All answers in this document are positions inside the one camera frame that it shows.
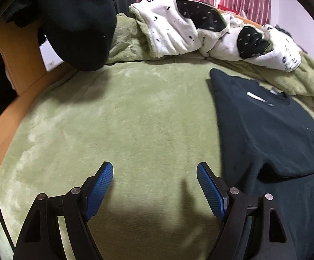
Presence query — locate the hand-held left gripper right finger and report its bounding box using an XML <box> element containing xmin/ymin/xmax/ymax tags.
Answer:
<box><xmin>196</xmin><ymin>162</ymin><xmax>305</xmax><ymax>260</ymax></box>

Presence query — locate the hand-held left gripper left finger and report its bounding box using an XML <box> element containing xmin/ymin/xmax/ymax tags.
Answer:
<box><xmin>13</xmin><ymin>162</ymin><xmax>114</xmax><ymax>260</ymax></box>

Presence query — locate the dark T-shirt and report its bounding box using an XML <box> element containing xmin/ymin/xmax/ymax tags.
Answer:
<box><xmin>206</xmin><ymin>68</ymin><xmax>314</xmax><ymax>260</ymax></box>

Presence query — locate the green crumpled quilt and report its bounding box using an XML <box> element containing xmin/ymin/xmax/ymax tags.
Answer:
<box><xmin>105</xmin><ymin>12</ymin><xmax>314</xmax><ymax>114</ymax></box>

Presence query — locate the green fleece bed sheet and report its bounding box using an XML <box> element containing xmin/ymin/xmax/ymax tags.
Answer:
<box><xmin>0</xmin><ymin>60</ymin><xmax>314</xmax><ymax>260</ymax></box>

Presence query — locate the white black-spotted blanket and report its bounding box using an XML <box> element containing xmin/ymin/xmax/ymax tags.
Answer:
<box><xmin>128</xmin><ymin>0</ymin><xmax>302</xmax><ymax>72</ymax></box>

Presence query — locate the black hanging cloth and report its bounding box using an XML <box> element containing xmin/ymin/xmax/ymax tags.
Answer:
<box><xmin>5</xmin><ymin>0</ymin><xmax>137</xmax><ymax>71</ymax></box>

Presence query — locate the wooden bed frame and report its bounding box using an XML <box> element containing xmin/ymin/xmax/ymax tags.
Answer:
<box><xmin>0</xmin><ymin>19</ymin><xmax>79</xmax><ymax>168</ymax></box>

